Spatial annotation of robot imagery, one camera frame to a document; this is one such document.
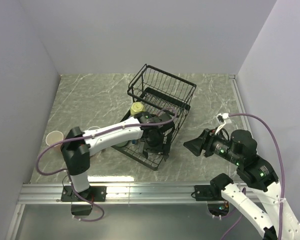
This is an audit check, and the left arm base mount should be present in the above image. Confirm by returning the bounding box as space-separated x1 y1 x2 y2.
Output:
60 185 107 202

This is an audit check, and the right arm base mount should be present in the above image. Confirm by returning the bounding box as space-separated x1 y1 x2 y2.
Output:
191 173 234 202

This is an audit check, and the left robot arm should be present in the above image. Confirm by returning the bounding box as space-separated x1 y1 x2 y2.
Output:
60 111 176 201

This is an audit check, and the aluminium mounting rail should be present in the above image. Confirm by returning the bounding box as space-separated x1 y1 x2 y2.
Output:
4 74 293 240

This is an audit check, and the black wire dish rack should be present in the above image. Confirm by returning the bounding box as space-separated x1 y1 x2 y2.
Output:
113 64 197 171

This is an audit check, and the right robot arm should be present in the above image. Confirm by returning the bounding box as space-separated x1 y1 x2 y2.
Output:
183 128 300 240

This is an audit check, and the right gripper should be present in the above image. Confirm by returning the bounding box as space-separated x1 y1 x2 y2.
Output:
182 125 241 164

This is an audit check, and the yellow mug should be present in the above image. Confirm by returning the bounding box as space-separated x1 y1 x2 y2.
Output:
130 102 145 117

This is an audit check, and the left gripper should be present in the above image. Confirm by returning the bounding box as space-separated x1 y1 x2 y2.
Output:
139 130 172 160

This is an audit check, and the mint green cup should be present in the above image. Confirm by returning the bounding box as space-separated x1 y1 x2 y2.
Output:
115 141 129 148

